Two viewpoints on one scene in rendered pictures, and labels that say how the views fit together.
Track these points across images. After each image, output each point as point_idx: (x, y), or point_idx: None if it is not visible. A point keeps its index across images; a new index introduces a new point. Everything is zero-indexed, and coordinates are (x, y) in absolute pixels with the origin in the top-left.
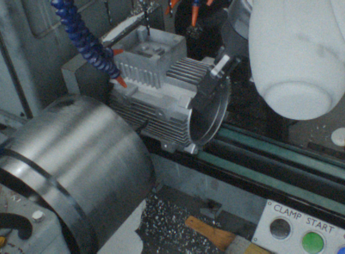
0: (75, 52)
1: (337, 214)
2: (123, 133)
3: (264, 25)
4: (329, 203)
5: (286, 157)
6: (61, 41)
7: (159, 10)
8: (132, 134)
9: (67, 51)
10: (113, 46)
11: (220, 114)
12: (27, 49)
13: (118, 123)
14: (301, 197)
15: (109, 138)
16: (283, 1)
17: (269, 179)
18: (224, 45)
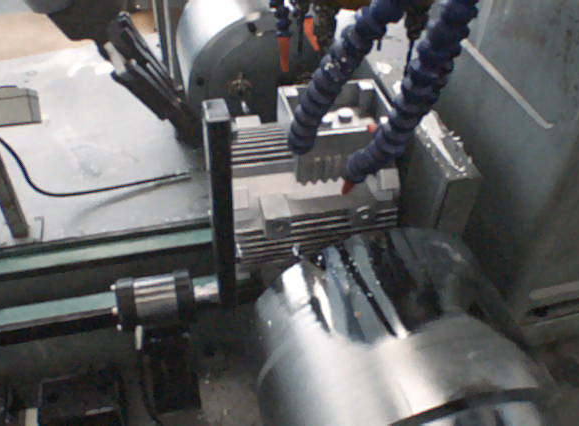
0: (459, 111)
1: None
2: (207, 33)
3: None
4: (15, 265)
5: (108, 294)
6: (456, 68)
7: (441, 179)
8: (203, 43)
9: (454, 91)
10: (372, 82)
11: None
12: (433, 17)
13: (217, 27)
14: (54, 253)
15: (209, 20)
16: None
17: (110, 252)
18: (123, 18)
